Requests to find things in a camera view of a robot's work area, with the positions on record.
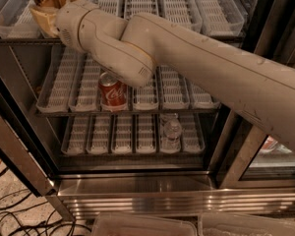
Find clear plastic water bottle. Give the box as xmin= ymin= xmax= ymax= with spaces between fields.
xmin=160 ymin=114 xmax=182 ymax=154

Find top shelf leftmost tray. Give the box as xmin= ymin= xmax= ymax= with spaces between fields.
xmin=0 ymin=0 xmax=40 ymax=39

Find right glass fridge door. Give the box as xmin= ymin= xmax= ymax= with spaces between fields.
xmin=209 ymin=0 xmax=295 ymax=189

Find clear plastic bin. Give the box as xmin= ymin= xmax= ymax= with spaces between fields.
xmin=89 ymin=212 xmax=198 ymax=236
xmin=198 ymin=212 xmax=295 ymax=236

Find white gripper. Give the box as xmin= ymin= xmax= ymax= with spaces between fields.
xmin=29 ymin=0 xmax=98 ymax=53

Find right clear plastic bin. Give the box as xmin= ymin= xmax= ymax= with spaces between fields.
xmin=198 ymin=212 xmax=295 ymax=236

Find middle wire fridge shelf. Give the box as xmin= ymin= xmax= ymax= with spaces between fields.
xmin=35 ymin=108 xmax=219 ymax=117

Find left clear plastic bin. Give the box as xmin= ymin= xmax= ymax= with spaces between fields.
xmin=89 ymin=212 xmax=198 ymax=236

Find wire fridge shelf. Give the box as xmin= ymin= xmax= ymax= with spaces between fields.
xmin=35 ymin=108 xmax=219 ymax=117
xmin=0 ymin=36 xmax=244 ymax=45
xmin=60 ymin=151 xmax=204 ymax=158

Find bottom wire fridge shelf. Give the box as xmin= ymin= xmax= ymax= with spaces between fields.
xmin=60 ymin=151 xmax=204 ymax=158

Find front red cola can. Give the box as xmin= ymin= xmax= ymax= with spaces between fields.
xmin=98 ymin=72 xmax=127 ymax=112

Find top wire fridge shelf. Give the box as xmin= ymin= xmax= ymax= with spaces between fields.
xmin=0 ymin=36 xmax=244 ymax=45

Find black floor cables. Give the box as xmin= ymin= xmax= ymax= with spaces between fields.
xmin=0 ymin=166 xmax=92 ymax=236

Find open fridge door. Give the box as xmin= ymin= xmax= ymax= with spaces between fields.
xmin=0 ymin=61 xmax=60 ymax=196

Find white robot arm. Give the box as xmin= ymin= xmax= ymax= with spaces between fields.
xmin=30 ymin=0 xmax=295 ymax=152

